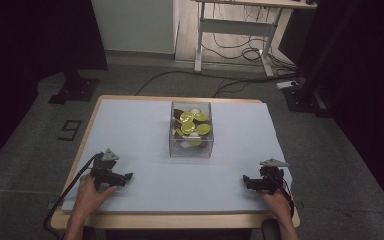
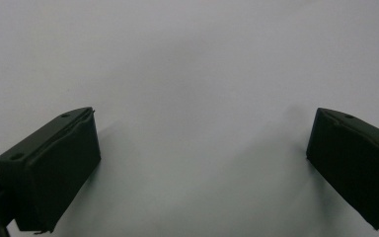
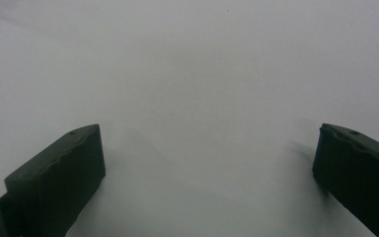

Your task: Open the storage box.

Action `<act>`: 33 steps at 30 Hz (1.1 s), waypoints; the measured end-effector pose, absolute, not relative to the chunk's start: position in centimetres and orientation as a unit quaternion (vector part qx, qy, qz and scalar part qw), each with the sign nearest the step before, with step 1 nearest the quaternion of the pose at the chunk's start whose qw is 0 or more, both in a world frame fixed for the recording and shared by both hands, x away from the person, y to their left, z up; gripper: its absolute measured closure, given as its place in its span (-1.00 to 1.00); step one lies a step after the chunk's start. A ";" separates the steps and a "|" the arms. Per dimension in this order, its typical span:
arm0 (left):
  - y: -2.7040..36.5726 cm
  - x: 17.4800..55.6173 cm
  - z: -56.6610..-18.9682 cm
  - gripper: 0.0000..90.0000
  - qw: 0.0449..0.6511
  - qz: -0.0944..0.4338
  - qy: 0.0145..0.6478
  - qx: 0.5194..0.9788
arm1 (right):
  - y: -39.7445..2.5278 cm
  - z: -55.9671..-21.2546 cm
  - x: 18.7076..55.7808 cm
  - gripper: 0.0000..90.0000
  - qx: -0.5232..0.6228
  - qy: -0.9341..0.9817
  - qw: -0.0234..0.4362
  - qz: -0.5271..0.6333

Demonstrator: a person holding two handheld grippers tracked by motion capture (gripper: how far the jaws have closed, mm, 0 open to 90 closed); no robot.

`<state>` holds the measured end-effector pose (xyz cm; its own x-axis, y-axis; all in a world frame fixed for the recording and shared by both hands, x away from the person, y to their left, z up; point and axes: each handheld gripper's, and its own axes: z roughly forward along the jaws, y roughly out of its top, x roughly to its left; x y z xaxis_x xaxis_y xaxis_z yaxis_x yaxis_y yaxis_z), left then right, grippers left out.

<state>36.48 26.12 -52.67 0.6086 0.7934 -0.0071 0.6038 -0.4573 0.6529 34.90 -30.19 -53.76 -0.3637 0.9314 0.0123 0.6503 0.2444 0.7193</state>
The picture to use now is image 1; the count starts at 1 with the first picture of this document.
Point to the black stand with square base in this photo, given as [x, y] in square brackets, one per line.
[75, 88]

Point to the dark round object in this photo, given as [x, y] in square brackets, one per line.
[270, 230]

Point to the white metal-frame desk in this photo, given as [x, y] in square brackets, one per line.
[236, 27]

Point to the white power strip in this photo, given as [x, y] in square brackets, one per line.
[286, 84]

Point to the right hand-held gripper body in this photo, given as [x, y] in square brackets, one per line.
[272, 176]

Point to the clear plastic drawer housing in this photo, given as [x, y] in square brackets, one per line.
[191, 152]

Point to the person's left hand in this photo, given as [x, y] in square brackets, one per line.
[88, 200]

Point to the white cabinet panel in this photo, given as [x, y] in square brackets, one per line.
[133, 25]

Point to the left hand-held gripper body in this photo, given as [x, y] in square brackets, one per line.
[104, 170]

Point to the black curtain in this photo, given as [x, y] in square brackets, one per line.
[23, 60]
[373, 83]

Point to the wooden table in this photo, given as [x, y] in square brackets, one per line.
[166, 220]

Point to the person's right hand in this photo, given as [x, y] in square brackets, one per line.
[278, 205]

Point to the black stand with slanted pole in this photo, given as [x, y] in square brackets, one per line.
[305, 98]

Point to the light blue table mat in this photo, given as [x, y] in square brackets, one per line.
[140, 140]

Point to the pile of coffee capsules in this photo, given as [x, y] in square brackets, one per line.
[188, 127]

